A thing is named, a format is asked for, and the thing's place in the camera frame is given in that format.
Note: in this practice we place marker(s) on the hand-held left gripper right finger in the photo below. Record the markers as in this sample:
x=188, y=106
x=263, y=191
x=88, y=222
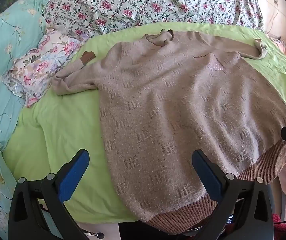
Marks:
x=206, y=176

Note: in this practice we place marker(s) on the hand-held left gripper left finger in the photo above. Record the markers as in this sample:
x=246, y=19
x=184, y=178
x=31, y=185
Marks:
x=74, y=177

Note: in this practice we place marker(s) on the beige knitted sweater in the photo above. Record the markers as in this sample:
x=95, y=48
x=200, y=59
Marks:
x=173, y=110

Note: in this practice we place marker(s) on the lime green bed sheet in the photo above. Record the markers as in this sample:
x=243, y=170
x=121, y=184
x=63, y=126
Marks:
x=65, y=120

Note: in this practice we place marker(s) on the red knitted cloth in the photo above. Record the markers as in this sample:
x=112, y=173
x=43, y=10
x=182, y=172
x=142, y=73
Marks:
x=281, y=223

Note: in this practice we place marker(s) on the pastel floral ruffled pillow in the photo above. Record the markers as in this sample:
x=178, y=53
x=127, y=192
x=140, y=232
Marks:
x=43, y=62

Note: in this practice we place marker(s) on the teal floral blanket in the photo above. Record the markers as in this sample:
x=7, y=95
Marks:
x=3, y=42

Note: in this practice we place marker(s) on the white pink-flowered quilt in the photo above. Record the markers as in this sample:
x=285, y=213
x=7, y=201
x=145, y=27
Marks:
x=133, y=2

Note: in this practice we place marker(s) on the wall socket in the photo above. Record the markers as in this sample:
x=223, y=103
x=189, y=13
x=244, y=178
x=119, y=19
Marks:
x=276, y=1

